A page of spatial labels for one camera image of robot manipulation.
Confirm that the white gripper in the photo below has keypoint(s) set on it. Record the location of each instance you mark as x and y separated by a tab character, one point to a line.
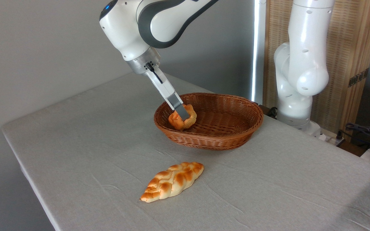
164	86

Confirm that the round knotted bread roll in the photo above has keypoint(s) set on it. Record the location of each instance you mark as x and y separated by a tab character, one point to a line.
176	122

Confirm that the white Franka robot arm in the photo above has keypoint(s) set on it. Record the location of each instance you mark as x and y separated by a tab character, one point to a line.
159	22

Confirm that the brown wicker basket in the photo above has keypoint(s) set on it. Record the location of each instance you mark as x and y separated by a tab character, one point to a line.
223	128

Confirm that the long braided bread loaf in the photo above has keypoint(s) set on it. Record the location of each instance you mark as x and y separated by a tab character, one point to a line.
172	181

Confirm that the white vertical light strip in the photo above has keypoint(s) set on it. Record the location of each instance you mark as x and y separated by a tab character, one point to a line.
258	48

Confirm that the grey tablecloth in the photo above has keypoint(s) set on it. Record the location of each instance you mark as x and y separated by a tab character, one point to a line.
252	186

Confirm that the black screen hinge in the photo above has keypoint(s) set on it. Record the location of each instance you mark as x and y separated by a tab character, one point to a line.
358	77

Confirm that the wooden bamboo folding screen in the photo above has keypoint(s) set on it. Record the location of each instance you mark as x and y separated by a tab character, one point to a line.
352	38

